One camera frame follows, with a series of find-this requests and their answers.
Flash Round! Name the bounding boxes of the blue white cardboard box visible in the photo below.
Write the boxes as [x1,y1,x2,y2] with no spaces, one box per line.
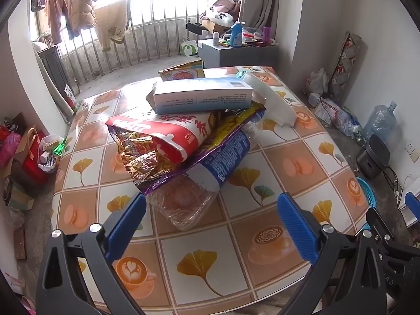
[147,77,253,114]

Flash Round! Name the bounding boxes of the red shopping bag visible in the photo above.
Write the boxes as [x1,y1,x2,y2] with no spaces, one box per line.
[12,127,48,186]

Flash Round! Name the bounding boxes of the patterned rolled mat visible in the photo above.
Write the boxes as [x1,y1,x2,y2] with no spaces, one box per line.
[327,31,362,101]

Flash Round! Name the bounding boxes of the blue plastic trash basket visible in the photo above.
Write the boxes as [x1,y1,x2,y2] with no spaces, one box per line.
[356,176,377,234]

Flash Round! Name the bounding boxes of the pile of plastic packages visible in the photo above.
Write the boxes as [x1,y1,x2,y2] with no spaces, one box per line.
[308,92,362,139]

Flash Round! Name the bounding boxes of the yellow Enaak snack box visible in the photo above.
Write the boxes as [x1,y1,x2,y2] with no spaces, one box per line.
[158,58,205,81]

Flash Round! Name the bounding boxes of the white towel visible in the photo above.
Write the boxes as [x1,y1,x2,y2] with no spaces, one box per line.
[237,70,297,127]

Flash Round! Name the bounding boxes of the grey curtain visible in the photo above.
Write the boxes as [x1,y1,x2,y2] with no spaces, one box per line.
[239,0,279,34]

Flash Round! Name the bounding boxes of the white plastic bag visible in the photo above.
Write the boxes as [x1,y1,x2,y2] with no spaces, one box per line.
[305,67,328,95]

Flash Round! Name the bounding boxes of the red white snack bag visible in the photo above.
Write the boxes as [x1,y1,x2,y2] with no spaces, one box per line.
[106,108,220,164]

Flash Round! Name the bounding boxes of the pink hanging garment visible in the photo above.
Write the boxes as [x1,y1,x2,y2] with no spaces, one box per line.
[46,0,71,45]

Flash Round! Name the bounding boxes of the purple yellow noodle bag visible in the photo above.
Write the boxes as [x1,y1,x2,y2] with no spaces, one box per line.
[106,102,265,194]

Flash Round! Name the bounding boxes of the wall power socket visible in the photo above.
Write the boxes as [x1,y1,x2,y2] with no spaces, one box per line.
[405,141,420,163]

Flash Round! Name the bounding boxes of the large blue water jug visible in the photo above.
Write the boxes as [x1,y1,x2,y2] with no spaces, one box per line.
[362,101,397,146]

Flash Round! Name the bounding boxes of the beige hanging cloth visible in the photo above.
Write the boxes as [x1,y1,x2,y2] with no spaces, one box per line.
[95,0,129,52]

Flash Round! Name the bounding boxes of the metal balcony railing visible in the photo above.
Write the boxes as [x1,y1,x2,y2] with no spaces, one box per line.
[58,0,214,87]

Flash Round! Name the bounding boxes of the grey cabinet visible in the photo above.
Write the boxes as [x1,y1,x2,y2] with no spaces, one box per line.
[198,39,280,68]

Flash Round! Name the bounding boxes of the blue detergent bottle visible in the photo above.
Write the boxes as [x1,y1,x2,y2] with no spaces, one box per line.
[229,21,243,48]

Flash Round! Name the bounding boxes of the purple cup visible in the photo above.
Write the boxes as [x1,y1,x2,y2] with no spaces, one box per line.
[263,26,271,46]

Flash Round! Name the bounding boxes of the clear plastic water bottle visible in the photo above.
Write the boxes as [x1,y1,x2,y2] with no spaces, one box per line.
[145,121,264,232]

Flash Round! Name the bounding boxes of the black rice cooker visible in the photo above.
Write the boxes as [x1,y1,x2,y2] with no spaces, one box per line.
[356,134,390,180]

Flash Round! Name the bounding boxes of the floral coffee pattern tablecloth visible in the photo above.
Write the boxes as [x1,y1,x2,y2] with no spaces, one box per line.
[51,66,368,314]

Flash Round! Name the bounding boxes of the white green paper bag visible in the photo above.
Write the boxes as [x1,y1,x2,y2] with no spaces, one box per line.
[181,40,199,57]

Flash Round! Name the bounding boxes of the clear plastic food tray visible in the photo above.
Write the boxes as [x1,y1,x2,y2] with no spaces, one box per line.
[146,175,217,231]

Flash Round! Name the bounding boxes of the beige hanging jacket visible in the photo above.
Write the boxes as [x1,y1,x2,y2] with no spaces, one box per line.
[69,0,98,35]

